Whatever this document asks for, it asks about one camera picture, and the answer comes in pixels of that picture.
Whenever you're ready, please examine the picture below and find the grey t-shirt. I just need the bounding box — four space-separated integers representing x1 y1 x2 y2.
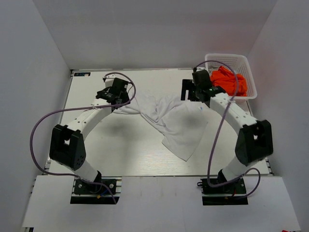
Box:
208 68 218 76

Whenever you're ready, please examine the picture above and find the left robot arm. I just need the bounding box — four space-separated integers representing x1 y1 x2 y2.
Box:
49 77 132 193

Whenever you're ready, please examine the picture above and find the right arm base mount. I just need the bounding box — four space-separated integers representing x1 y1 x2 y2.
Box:
197 178 248 206

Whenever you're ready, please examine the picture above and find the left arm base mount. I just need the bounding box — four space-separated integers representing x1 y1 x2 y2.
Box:
70 177 122 205

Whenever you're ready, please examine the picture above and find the white plastic laundry basket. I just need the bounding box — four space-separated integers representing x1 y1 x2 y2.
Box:
205 53 257 104

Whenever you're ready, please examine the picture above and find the blue table label sticker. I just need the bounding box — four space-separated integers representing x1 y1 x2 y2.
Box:
74 72 91 76

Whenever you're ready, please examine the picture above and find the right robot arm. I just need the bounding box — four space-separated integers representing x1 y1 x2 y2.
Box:
181 69 273 193

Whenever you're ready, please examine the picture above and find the white t-shirt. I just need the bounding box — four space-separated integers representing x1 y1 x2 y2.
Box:
114 92 209 161

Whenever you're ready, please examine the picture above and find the orange t-shirt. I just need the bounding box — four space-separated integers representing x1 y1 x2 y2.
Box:
210 66 247 97

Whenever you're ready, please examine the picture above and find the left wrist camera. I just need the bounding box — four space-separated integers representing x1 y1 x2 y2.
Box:
103 77 115 87

